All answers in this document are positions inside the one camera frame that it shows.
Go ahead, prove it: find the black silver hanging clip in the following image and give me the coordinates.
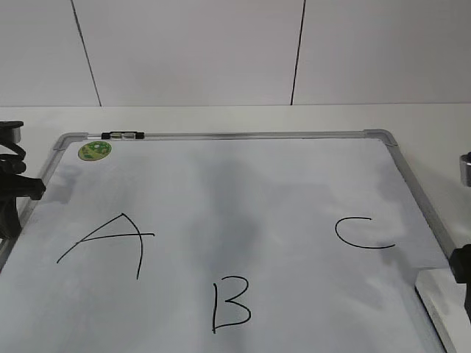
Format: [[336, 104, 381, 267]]
[[101, 131, 145, 140]]

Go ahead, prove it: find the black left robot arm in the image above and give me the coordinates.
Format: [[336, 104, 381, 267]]
[[1, 121, 46, 240]]

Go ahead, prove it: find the white aluminium framed whiteboard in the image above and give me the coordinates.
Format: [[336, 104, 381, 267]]
[[1, 130, 455, 352]]

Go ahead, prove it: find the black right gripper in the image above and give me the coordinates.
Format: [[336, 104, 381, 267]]
[[449, 244, 471, 316]]

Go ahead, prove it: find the green round magnet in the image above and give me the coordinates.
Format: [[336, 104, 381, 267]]
[[78, 141, 112, 162]]

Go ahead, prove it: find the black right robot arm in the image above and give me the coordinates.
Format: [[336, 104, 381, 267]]
[[449, 152, 471, 318]]

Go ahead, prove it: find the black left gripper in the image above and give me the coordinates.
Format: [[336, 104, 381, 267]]
[[1, 161, 46, 238]]

